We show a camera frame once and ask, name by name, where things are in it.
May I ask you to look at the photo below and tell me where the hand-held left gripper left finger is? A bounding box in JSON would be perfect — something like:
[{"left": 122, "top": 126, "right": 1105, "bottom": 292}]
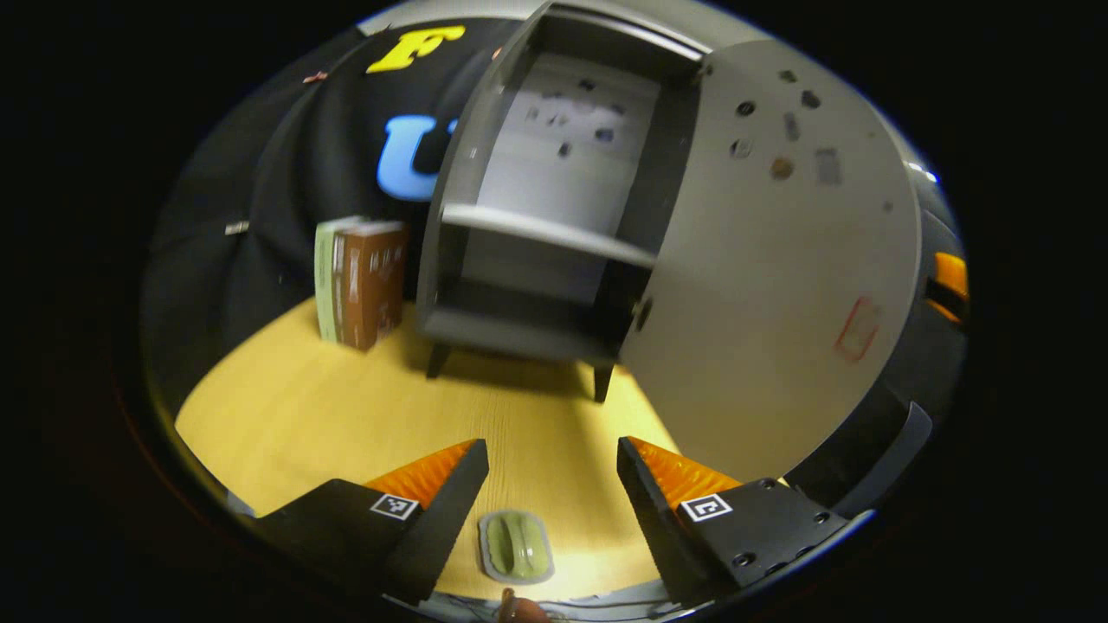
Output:
[{"left": 255, "top": 438, "right": 491, "bottom": 607}]

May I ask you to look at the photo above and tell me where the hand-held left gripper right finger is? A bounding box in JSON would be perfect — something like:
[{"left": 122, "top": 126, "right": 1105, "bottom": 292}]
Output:
[{"left": 616, "top": 436, "right": 854, "bottom": 608}]

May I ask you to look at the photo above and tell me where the grey cabinet door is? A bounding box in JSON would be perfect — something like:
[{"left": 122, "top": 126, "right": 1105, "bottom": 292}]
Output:
[{"left": 619, "top": 39, "right": 924, "bottom": 485}]

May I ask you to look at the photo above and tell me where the grey cabinet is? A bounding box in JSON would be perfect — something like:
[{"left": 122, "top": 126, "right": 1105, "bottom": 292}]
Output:
[{"left": 415, "top": 0, "right": 706, "bottom": 404}]

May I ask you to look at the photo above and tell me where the brown book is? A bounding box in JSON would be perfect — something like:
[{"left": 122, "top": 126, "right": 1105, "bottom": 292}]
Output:
[{"left": 368, "top": 221, "right": 409, "bottom": 342}]

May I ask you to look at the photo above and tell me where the black backdrop cloth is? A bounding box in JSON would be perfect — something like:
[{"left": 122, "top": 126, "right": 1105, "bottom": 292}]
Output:
[{"left": 138, "top": 17, "right": 520, "bottom": 416}]

